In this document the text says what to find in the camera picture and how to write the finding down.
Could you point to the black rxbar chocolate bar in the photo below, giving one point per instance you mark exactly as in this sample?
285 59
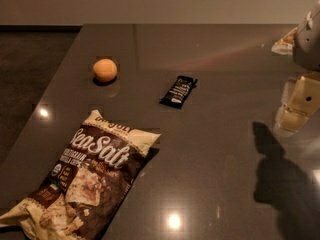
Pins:
179 92

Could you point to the brown sea salt chip bag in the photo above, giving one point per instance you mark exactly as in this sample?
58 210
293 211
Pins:
86 186

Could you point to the light snack package far right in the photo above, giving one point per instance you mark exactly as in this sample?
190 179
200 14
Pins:
285 45

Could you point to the orange round fruit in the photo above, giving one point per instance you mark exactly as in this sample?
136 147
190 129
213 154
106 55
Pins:
105 70

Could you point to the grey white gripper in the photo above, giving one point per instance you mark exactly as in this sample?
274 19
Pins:
308 42

